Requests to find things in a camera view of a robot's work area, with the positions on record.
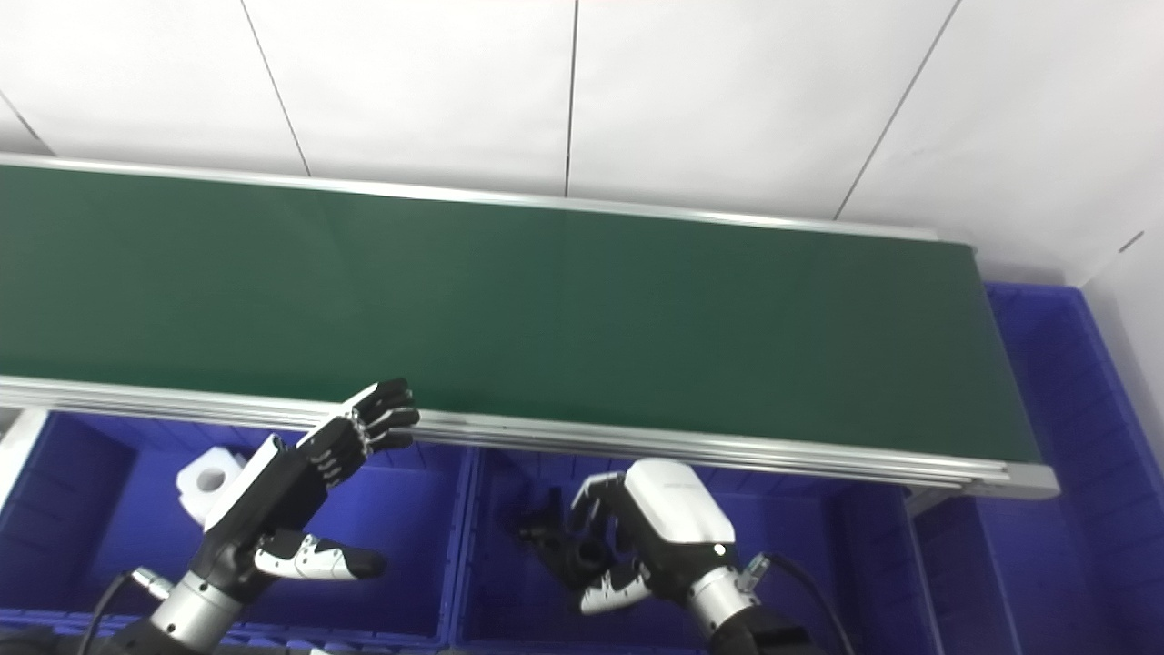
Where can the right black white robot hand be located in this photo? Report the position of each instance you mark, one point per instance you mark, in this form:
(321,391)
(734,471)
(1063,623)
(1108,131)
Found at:
(677,509)

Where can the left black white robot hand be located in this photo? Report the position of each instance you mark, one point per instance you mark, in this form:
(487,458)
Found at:
(273,496)

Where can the black flanged part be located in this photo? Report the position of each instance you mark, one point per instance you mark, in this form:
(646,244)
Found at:
(577,557)

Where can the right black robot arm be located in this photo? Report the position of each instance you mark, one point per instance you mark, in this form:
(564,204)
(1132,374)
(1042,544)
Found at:
(746,632)

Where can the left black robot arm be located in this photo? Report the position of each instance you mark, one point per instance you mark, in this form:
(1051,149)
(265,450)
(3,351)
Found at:
(191,609)

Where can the white block part with hole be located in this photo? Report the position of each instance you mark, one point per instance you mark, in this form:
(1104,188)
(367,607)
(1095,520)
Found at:
(195,496)

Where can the green conveyor belt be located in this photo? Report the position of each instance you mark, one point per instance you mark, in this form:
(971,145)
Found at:
(727,448)
(546,318)

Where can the large blue plastic bin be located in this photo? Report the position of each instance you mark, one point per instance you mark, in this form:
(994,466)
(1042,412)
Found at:
(1055,509)

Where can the white board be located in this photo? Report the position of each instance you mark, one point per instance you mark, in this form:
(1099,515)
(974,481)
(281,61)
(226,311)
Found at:
(16,446)

